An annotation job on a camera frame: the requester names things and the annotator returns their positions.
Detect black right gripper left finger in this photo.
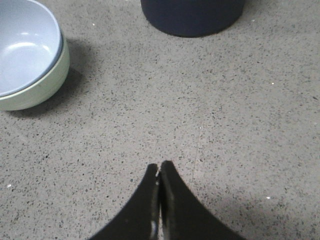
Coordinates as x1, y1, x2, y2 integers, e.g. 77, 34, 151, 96
91, 163, 160, 240

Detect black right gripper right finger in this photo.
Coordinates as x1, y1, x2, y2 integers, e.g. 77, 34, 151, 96
160, 160, 243, 240

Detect light green bowl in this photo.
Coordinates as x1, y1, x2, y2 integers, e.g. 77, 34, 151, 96
0, 36, 70, 111

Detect blue bowl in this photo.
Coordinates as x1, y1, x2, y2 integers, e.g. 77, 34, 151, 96
0, 0, 63, 97

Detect dark blue saucepan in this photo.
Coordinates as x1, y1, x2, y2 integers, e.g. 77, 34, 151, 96
140, 0, 245, 38

